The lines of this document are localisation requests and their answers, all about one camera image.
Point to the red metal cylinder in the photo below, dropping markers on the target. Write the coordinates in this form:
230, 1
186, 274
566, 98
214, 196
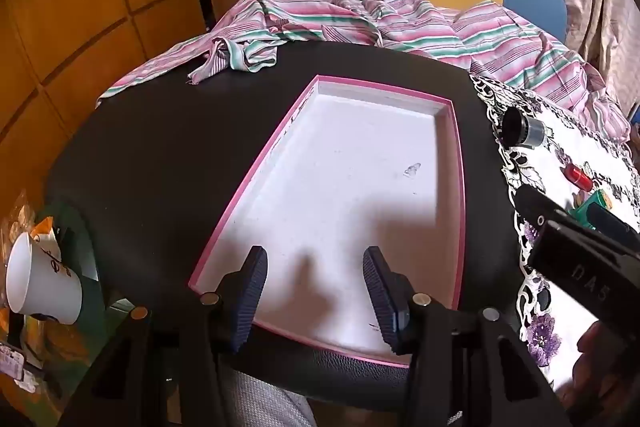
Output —
579, 177

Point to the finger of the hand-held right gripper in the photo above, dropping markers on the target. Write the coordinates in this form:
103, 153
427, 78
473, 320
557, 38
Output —
537, 207
612, 224

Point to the green plastic block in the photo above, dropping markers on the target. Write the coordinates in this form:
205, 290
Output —
597, 198

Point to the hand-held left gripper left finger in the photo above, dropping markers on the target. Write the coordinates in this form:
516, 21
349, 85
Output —
250, 297

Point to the white floral embroidered tablecloth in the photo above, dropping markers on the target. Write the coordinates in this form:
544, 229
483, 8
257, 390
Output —
600, 147

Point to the pink rimmed white tray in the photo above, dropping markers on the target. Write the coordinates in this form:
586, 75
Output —
350, 167

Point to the black and silver cylinder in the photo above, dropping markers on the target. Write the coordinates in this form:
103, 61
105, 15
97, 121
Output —
520, 127

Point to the white paper cup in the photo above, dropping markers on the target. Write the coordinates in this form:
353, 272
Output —
40, 277

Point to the person's right hand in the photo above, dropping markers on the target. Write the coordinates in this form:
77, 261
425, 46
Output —
600, 367

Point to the pink green striped blanket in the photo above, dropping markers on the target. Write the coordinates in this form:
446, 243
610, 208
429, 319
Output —
400, 22

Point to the glass side table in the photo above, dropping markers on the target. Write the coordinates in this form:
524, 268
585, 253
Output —
60, 347

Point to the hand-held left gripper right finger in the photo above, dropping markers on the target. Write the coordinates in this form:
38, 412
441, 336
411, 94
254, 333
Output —
382, 302

